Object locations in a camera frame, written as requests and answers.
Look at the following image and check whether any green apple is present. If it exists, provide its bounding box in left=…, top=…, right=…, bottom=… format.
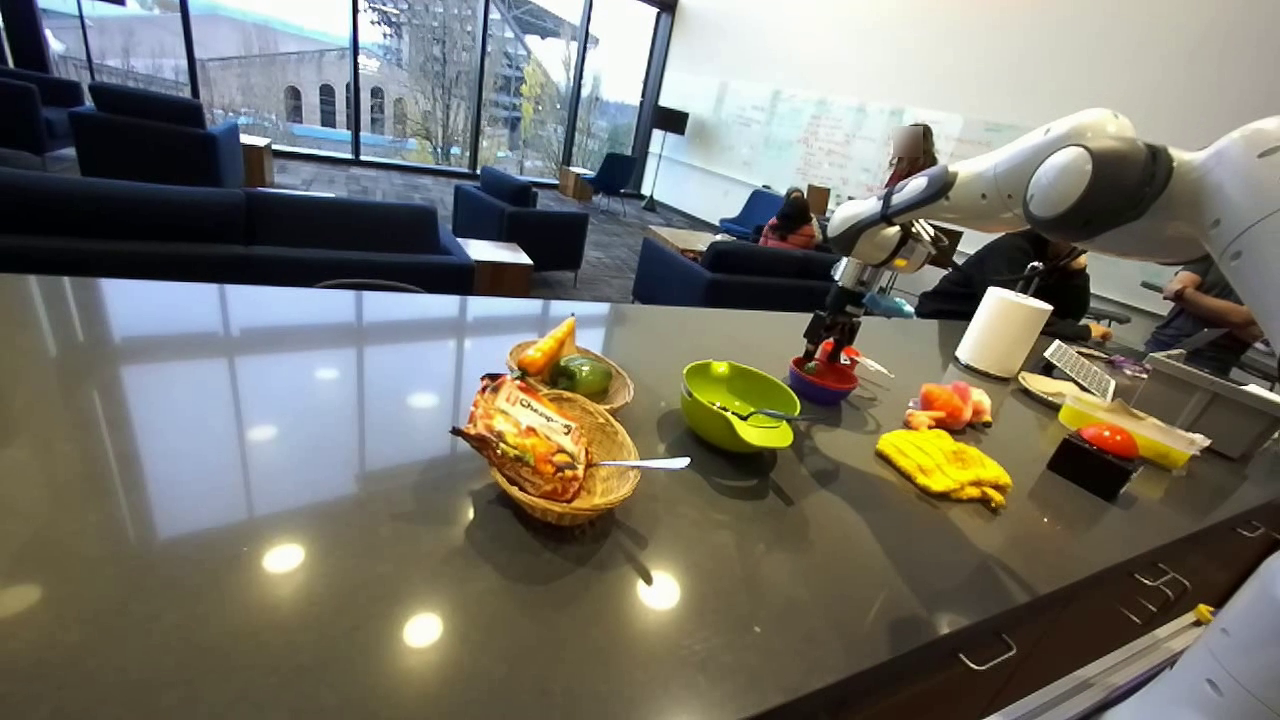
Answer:
left=557, top=350, right=613, bottom=400

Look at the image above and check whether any small red ball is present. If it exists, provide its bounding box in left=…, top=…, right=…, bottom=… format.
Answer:
left=816, top=342, right=845, bottom=366

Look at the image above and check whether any white paper towel roll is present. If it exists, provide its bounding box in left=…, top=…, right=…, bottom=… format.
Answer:
left=957, top=260, right=1052, bottom=381

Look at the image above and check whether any dark blue sofa right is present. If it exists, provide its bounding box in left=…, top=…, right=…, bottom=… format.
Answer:
left=633, top=240, right=833, bottom=313

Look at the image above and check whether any teal wrist camera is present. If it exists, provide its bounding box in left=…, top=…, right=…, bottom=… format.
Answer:
left=866, top=286, right=918, bottom=318

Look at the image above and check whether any red dome on black base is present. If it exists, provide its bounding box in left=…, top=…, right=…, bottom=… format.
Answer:
left=1049, top=424, right=1136, bottom=498

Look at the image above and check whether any person in red top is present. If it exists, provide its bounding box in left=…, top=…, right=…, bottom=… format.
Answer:
left=884, top=122, right=936, bottom=184

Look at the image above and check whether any green plastic bowl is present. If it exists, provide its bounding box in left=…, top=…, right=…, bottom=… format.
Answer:
left=680, top=359, right=800, bottom=453

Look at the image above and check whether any dark blue armchair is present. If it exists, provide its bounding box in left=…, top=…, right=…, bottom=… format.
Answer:
left=454, top=169, right=588, bottom=273

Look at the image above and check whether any seated person dark shirt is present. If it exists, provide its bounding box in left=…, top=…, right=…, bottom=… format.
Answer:
left=1143, top=254, right=1259, bottom=374

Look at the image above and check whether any long dark blue sofa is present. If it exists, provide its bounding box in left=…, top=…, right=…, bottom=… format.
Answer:
left=0, top=169, right=477, bottom=291

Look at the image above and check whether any red and purple bowl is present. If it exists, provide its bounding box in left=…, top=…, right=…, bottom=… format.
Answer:
left=790, top=359, right=858, bottom=405

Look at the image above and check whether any large wicker basket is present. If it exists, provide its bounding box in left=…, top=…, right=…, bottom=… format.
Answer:
left=458, top=374, right=641, bottom=527

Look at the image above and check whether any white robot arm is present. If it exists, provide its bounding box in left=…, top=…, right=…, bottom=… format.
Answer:
left=804, top=109, right=1280, bottom=359

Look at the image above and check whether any snack bag in basket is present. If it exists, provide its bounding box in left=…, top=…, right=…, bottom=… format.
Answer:
left=458, top=374, right=588, bottom=505

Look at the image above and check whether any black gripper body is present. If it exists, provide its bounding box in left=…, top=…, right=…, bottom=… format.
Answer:
left=804, top=220, right=932, bottom=347

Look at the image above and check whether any pink orange plush toy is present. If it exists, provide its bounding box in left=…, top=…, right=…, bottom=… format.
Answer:
left=904, top=381, right=993, bottom=432

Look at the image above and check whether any metal spoon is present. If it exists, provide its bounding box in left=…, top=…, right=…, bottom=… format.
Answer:
left=588, top=454, right=691, bottom=470

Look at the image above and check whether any person in black hoodie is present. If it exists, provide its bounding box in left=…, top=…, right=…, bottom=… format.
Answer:
left=918, top=226, right=1106, bottom=342

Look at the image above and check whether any clear container with yellow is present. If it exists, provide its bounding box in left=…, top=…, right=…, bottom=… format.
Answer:
left=1056, top=397, right=1208, bottom=470

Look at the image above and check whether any yellow cloth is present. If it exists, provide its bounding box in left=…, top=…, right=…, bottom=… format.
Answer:
left=876, top=426, right=1014, bottom=512

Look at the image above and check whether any seated person red shirt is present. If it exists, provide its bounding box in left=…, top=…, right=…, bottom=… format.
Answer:
left=757, top=188, right=816, bottom=247

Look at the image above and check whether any yellow pear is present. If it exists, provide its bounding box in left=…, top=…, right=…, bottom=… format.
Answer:
left=517, top=315, right=578, bottom=381

